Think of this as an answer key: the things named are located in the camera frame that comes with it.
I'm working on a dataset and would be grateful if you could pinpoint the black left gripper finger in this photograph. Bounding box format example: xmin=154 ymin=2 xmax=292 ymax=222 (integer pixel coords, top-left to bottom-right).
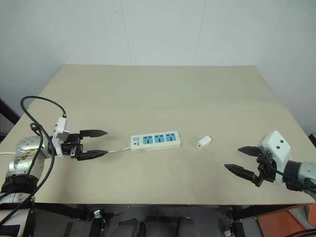
xmin=75 ymin=149 xmax=110 ymax=162
xmin=79 ymin=129 xmax=109 ymax=139

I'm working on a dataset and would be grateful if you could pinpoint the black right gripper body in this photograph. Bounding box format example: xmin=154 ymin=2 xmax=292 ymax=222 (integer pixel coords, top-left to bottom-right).
xmin=254 ymin=150 xmax=277 ymax=188

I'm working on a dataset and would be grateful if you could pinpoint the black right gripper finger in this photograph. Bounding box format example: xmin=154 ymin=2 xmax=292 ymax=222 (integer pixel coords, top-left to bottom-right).
xmin=224 ymin=163 xmax=256 ymax=183
xmin=237 ymin=146 xmax=260 ymax=157

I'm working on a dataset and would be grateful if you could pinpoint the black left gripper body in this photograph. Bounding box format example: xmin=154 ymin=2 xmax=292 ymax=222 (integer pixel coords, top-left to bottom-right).
xmin=61 ymin=132 xmax=84 ymax=160

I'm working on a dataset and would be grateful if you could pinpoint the small white plug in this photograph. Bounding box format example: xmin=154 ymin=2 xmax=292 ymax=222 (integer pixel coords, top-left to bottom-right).
xmin=196 ymin=135 xmax=214 ymax=151

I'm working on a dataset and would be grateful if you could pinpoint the white blue power strip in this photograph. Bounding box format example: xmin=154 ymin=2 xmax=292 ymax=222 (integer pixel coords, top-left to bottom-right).
xmin=129 ymin=131 xmax=182 ymax=155

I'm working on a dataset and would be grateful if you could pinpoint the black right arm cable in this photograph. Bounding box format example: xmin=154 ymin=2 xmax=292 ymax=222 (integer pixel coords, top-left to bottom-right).
xmin=273 ymin=168 xmax=316 ymax=198

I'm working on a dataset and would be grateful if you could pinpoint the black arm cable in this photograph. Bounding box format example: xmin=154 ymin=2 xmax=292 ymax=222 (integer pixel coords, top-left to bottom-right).
xmin=273 ymin=168 xmax=316 ymax=198
xmin=0 ymin=95 xmax=68 ymax=227

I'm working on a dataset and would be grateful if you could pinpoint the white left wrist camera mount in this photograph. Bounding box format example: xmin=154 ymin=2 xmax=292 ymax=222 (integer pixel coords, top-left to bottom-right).
xmin=50 ymin=117 xmax=73 ymax=157

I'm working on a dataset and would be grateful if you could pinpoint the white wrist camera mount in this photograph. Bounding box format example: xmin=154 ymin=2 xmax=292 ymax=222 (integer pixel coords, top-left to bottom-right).
xmin=50 ymin=117 xmax=73 ymax=157
xmin=257 ymin=130 xmax=292 ymax=186

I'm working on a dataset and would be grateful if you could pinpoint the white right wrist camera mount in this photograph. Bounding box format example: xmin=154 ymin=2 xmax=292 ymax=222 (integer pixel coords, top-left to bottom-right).
xmin=257 ymin=130 xmax=292 ymax=186

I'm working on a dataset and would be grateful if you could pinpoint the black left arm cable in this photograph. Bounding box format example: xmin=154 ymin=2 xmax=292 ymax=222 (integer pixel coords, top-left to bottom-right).
xmin=0 ymin=95 xmax=68 ymax=227

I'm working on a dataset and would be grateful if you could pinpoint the black table frame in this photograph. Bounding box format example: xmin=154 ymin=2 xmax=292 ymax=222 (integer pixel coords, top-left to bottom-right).
xmin=31 ymin=202 xmax=311 ymax=222

